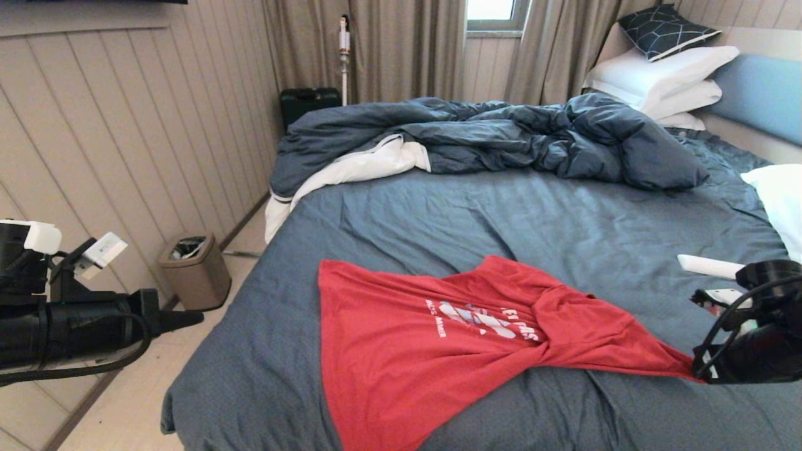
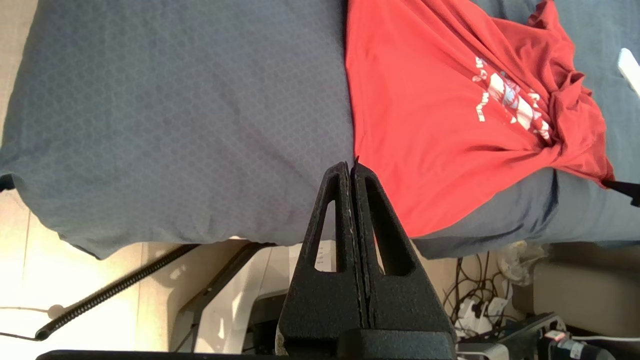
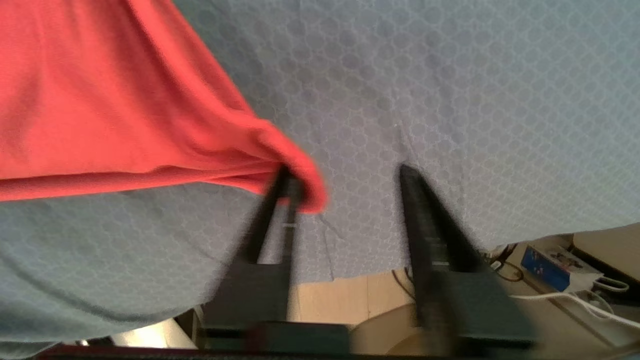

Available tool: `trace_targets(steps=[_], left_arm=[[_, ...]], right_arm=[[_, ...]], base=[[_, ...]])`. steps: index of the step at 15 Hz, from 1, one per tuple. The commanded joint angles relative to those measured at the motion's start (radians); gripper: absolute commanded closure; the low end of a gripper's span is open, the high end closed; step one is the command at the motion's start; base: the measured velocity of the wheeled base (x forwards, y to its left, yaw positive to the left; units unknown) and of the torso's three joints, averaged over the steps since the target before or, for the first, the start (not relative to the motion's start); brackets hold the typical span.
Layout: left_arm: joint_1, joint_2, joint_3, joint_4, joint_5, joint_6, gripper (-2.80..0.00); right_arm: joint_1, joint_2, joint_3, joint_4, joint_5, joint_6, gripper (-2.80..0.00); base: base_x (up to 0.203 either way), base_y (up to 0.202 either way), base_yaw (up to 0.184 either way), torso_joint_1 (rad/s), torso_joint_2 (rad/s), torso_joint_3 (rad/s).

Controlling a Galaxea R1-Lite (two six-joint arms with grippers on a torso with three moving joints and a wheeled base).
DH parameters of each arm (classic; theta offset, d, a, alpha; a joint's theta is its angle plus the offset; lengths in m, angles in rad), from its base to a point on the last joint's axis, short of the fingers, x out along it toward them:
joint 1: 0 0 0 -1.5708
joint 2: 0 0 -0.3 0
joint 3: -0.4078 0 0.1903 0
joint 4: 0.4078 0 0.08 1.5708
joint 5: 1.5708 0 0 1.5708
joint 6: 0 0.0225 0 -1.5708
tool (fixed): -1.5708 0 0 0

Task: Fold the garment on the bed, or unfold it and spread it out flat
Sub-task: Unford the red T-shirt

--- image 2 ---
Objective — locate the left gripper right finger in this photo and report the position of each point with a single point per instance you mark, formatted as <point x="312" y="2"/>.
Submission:
<point x="400" y="305"/>

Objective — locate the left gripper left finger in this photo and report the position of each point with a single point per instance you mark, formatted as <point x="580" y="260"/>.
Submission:
<point x="340" y="300"/>

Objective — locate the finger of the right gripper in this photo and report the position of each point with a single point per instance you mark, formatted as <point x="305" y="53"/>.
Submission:
<point x="631" y="196"/>
<point x="627" y="186"/>

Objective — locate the red printed t-shirt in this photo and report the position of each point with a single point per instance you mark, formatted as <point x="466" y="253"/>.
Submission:
<point x="425" y="125"/>

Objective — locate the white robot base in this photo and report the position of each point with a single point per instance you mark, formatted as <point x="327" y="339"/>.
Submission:
<point x="230" y="305"/>

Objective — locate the long white remote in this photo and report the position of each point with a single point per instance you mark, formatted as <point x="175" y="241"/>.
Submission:
<point x="631" y="70"/>

